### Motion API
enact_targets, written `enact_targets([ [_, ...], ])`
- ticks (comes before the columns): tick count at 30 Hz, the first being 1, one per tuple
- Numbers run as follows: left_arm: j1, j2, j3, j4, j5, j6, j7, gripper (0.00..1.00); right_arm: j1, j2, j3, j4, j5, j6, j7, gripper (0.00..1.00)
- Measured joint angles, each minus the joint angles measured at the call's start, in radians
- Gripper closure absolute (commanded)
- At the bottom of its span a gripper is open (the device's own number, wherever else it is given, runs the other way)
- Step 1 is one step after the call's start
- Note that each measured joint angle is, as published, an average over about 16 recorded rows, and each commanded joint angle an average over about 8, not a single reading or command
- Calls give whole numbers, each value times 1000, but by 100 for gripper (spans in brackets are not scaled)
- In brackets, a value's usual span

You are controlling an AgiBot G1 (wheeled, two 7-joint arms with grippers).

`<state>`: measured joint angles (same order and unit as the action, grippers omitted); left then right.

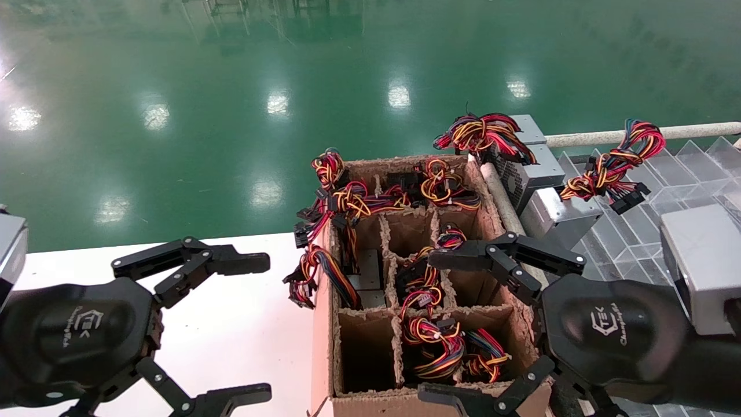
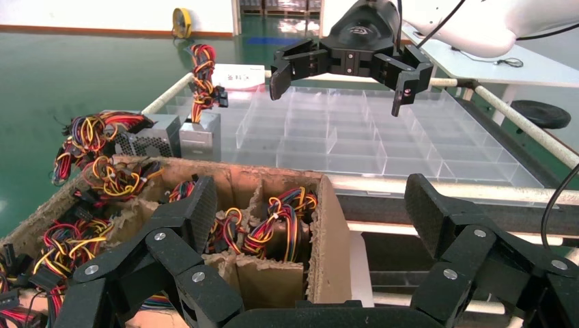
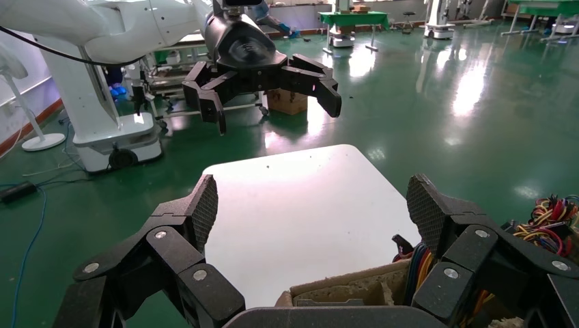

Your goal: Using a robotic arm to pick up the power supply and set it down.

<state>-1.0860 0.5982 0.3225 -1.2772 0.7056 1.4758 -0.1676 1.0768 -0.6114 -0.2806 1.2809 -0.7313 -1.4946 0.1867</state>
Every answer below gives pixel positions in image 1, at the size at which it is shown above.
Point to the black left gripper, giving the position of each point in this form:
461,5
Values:
75,336

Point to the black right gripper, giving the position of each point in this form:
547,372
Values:
613,336

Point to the cardboard box with dividers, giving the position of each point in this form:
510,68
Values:
322,359

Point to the white rack pipe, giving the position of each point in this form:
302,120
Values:
584,139
502,200

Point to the grey metal power supply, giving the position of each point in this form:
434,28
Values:
531,130

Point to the clear plastic divided tray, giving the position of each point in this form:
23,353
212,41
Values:
694,174

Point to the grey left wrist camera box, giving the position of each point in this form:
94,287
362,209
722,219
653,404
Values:
11,255

